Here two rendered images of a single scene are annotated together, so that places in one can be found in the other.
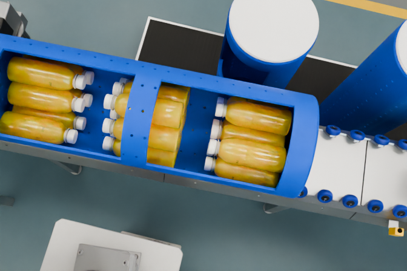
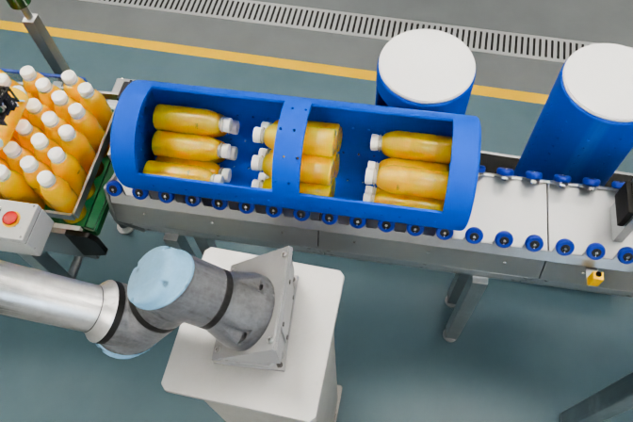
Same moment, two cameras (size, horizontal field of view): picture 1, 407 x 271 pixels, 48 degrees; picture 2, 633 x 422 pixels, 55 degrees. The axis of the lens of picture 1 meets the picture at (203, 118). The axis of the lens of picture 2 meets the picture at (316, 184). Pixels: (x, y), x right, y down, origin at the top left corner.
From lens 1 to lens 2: 53 cm
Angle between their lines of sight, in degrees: 16
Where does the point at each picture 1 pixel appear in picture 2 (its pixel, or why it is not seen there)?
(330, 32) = (504, 130)
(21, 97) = (166, 143)
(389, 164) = (576, 207)
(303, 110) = (462, 121)
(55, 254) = not seen: hidden behind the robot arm
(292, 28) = (447, 70)
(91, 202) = not seen: hidden behind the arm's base
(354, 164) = (535, 209)
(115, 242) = not seen: hidden behind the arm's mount
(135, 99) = (286, 120)
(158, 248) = (316, 272)
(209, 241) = (378, 380)
